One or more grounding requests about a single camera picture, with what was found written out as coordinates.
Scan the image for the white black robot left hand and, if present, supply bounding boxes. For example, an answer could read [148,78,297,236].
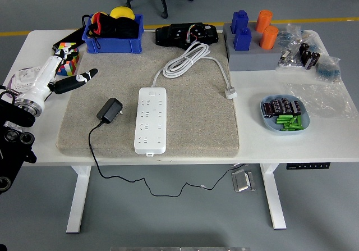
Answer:
[15,43,99,108]

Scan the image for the black power adapter with cord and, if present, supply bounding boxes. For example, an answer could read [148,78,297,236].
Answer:
[88,98,249,198]

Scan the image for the white power strip with cord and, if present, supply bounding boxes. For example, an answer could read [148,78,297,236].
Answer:
[134,42,238,157]

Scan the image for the multicolour puzzle cube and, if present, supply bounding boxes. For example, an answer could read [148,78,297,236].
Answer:
[56,42,81,76]

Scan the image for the purple tray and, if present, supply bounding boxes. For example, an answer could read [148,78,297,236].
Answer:
[4,67,43,95]

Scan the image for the long black box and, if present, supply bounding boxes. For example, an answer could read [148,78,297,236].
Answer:
[51,28,85,52]

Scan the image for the blue plastic bin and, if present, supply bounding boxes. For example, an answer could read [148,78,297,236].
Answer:
[81,13,145,54]

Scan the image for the black pouch with red trim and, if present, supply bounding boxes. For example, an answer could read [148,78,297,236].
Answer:
[85,11,113,49]

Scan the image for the black cloth bundle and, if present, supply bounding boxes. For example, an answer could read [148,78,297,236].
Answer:
[111,17,140,40]

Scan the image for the yellow ball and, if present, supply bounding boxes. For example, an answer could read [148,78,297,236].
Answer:
[109,6,136,20]

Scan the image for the white table leg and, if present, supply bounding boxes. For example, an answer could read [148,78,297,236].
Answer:
[259,163,287,230]
[66,165,92,234]

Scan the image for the black open socket device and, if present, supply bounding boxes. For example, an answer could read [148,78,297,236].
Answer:
[155,22,219,49]

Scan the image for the grey-brown fabric mat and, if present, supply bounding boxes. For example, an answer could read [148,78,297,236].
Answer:
[56,33,241,159]

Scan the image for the blue bottle-shaped block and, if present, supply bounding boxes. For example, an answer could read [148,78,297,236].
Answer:
[230,10,250,35]
[233,27,252,52]

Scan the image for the grey block holder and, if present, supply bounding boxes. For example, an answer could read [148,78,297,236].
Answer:
[223,22,284,72]

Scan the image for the metal floor socket box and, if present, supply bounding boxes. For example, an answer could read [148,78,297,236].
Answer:
[231,169,257,193]

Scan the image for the orange cylinder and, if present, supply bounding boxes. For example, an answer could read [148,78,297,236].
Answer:
[259,25,279,50]
[255,10,273,33]

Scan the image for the light blue plate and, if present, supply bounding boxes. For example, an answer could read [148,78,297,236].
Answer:
[260,94,311,136]

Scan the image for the clear bag of components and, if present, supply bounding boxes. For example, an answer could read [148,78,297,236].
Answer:
[276,23,326,72]

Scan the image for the black cylindrical capacitor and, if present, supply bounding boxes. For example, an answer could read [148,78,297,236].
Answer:
[306,52,321,71]
[302,50,314,67]
[299,43,310,61]

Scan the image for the black desk control panel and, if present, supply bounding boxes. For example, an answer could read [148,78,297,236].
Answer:
[286,163,331,170]

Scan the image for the empty clear plastic bag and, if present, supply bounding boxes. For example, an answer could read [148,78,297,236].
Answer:
[282,81,358,120]

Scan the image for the bag of blue components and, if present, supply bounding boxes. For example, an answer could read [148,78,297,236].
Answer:
[314,56,342,83]

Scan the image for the white wall socket panel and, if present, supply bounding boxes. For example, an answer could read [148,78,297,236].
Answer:
[12,66,43,92]

